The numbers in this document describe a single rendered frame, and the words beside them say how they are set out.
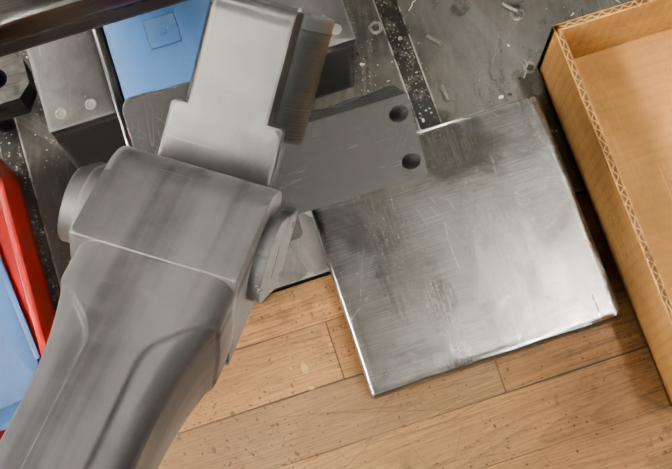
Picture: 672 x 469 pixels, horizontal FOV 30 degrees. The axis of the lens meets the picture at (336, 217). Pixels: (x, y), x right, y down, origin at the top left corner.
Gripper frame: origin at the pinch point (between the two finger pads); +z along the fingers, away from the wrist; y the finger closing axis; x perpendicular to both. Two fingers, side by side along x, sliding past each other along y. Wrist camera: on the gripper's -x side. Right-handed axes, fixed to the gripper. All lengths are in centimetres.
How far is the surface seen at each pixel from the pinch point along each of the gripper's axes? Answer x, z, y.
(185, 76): -0.5, 4.3, 3.9
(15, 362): 15.6, 5.6, -10.9
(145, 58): 1.6, 5.3, 5.6
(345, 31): -11.0, 4.4, 3.8
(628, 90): -29.3, 7.6, -6.1
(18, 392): 15.9, 4.7, -12.6
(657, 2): -31.1, 3.9, -0.2
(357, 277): -7.3, 3.3, -11.7
